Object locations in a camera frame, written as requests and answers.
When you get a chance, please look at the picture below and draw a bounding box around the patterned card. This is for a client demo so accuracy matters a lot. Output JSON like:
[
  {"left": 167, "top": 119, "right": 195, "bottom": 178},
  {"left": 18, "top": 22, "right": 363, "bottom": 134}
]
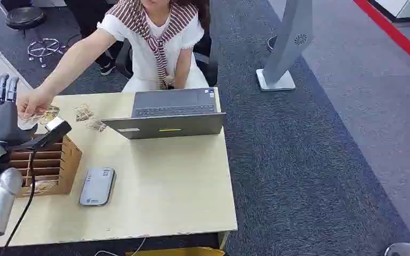
[
  {"left": 74, "top": 104, "right": 95, "bottom": 123},
  {"left": 86, "top": 119, "right": 108, "bottom": 133},
  {"left": 18, "top": 105, "right": 61, "bottom": 131},
  {"left": 31, "top": 180, "right": 60, "bottom": 195}
]

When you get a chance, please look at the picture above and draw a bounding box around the standing person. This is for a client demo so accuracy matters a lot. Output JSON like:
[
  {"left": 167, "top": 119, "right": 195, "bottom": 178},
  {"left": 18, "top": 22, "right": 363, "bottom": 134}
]
[{"left": 62, "top": 0, "right": 125, "bottom": 77}]

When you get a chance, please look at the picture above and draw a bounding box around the black and pale wrist camera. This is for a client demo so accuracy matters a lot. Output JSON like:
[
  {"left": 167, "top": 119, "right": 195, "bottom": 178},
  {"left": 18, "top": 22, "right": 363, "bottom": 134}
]
[{"left": 10, "top": 117, "right": 73, "bottom": 150}]

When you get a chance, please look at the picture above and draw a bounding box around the red floor tape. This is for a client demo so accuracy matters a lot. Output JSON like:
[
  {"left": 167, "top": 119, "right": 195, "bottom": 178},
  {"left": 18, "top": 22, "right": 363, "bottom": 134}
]
[{"left": 352, "top": 0, "right": 410, "bottom": 76}]

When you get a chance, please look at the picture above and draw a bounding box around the yellow object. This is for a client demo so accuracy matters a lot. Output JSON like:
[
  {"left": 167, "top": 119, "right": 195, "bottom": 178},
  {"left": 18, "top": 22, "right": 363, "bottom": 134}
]
[{"left": 125, "top": 246, "right": 226, "bottom": 256}]

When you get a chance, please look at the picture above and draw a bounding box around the grey laptop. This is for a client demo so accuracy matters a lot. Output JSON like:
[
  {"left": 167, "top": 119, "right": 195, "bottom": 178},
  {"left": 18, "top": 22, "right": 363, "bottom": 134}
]
[{"left": 101, "top": 87, "right": 227, "bottom": 141}]

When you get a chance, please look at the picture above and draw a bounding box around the grey card reader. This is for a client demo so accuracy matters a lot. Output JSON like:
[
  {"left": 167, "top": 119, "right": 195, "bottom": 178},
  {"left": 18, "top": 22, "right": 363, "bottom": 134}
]
[{"left": 78, "top": 167, "right": 116, "bottom": 207}]

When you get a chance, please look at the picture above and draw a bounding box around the black office chair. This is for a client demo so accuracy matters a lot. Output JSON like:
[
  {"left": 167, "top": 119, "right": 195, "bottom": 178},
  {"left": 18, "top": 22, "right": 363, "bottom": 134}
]
[{"left": 114, "top": 31, "right": 220, "bottom": 88}]

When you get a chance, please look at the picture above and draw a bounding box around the grey standing kiosk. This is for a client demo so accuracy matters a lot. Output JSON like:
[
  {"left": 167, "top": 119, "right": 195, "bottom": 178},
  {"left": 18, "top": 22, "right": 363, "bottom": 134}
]
[{"left": 256, "top": 0, "right": 314, "bottom": 93}]

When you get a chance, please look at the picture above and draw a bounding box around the white cable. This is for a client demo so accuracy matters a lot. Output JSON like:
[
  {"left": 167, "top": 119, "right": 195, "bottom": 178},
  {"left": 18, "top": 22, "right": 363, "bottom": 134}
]
[{"left": 93, "top": 236, "right": 148, "bottom": 256}]

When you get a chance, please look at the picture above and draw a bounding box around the chrome star chair base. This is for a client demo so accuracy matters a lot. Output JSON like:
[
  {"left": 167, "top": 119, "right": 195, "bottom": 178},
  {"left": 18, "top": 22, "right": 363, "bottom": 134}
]
[{"left": 27, "top": 37, "right": 67, "bottom": 68}]

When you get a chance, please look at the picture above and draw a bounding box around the person's right hand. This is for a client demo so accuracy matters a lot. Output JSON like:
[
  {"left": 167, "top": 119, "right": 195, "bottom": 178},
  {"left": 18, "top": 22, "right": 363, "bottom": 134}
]
[{"left": 15, "top": 86, "right": 56, "bottom": 119}]

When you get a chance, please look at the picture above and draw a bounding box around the black round stool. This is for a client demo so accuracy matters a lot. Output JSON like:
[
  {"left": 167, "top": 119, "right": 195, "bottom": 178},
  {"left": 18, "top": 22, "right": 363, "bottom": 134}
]
[{"left": 4, "top": 6, "right": 47, "bottom": 31}]

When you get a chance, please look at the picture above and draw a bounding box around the black cable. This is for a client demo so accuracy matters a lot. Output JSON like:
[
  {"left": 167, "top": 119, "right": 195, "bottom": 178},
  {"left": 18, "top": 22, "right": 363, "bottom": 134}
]
[{"left": 4, "top": 149, "right": 38, "bottom": 248}]

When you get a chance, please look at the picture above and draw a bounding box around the white cabinet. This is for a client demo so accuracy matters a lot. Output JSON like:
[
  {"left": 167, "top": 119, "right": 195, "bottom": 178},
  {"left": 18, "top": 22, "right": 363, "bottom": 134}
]
[{"left": 367, "top": 0, "right": 410, "bottom": 22}]

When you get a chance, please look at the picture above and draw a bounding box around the pale wooden desk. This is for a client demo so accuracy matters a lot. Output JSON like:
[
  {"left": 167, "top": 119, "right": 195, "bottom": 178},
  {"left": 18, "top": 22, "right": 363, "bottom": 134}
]
[{"left": 0, "top": 87, "right": 239, "bottom": 250}]

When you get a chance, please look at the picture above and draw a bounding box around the wooden card box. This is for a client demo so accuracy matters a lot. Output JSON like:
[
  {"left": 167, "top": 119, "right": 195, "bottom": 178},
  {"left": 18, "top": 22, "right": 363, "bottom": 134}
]
[{"left": 8, "top": 135, "right": 83, "bottom": 198}]

